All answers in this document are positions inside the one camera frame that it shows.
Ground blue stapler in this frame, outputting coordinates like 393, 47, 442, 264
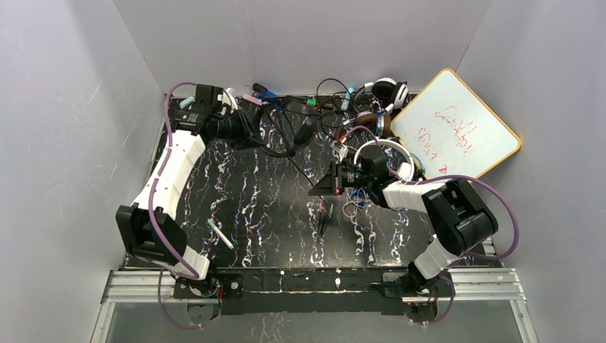
252, 83, 283, 110

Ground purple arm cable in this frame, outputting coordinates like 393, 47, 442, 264
148, 81, 209, 330
338, 125, 520, 326

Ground white headphones with blue cable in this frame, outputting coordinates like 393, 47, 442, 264
340, 138, 427, 219

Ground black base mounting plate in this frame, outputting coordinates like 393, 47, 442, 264
173, 267, 453, 317

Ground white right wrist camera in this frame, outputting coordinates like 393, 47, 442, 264
330, 140, 349, 163

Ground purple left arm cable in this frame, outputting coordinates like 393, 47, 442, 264
148, 81, 209, 330

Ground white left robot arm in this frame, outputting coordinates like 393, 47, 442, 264
116, 84, 263, 280

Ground brown headphones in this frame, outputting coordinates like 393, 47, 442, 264
335, 111, 392, 140

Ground aluminium frame rail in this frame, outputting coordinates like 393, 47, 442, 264
101, 268, 527, 304

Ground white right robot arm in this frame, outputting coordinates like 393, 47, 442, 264
308, 145, 498, 287

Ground black headphones with cable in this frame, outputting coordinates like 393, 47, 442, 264
253, 94, 334, 238

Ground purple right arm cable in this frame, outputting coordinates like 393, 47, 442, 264
338, 125, 520, 326

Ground black and white headphones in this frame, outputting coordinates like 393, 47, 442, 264
352, 77, 409, 109

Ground white marker pen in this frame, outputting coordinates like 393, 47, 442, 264
207, 219, 235, 250

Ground whiteboard with orange frame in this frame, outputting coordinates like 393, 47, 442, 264
391, 69, 522, 179

